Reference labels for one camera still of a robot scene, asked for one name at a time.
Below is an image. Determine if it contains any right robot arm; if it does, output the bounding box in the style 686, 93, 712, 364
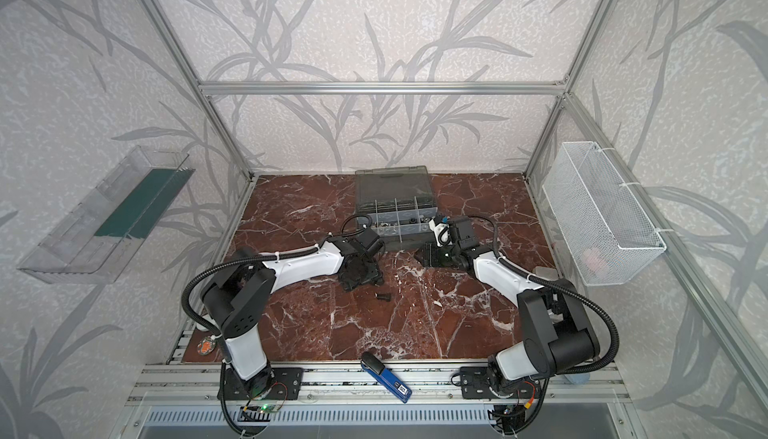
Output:
416, 215, 620, 397

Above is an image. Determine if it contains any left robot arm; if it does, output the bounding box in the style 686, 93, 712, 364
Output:
180, 229, 384, 398

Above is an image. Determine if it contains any lone black screw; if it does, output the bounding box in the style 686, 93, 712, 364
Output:
375, 292, 392, 302

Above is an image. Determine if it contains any grey compartment organizer box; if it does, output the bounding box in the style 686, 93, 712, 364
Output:
355, 165, 438, 252

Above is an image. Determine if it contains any blue black utility knife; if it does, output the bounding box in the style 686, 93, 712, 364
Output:
360, 351, 412, 404

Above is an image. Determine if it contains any pink object in basket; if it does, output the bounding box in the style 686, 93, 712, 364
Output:
582, 248, 608, 275

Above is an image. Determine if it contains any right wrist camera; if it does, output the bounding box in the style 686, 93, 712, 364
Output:
428, 215, 452, 247

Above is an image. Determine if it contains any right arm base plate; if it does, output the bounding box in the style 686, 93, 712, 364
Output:
459, 366, 540, 402

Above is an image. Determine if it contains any white wire mesh basket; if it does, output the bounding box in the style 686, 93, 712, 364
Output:
543, 141, 666, 286

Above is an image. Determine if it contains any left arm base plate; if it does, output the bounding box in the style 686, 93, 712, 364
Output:
217, 366, 304, 401

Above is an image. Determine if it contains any aluminium front rail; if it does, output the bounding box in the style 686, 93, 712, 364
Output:
122, 359, 631, 407

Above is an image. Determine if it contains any clear acrylic wall shelf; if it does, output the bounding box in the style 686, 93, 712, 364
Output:
18, 146, 195, 284

